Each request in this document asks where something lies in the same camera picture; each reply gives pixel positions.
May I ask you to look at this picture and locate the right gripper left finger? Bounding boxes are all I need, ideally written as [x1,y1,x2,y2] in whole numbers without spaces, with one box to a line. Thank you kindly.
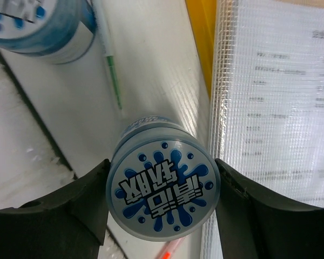
[0,159,110,258]

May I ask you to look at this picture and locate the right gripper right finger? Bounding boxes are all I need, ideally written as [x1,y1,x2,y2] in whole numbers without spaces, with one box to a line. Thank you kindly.
[215,159,324,258]

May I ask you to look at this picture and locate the white front shelf board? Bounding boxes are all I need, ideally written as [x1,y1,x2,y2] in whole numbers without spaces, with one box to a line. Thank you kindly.
[0,52,78,209]

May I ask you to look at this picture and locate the orange-tipped clear pen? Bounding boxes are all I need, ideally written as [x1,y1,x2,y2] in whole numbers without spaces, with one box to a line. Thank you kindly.
[156,237,185,259]

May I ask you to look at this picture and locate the clear mesh document pouch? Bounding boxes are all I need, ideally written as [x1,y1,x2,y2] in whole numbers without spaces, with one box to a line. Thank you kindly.
[201,1,324,258]

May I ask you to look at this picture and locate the green-tipped white pen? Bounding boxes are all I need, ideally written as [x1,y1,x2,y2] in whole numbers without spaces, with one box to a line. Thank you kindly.
[92,0,123,111]

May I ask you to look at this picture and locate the orange paper folder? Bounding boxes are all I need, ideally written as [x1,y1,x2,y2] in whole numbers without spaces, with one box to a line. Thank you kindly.
[185,0,217,97]

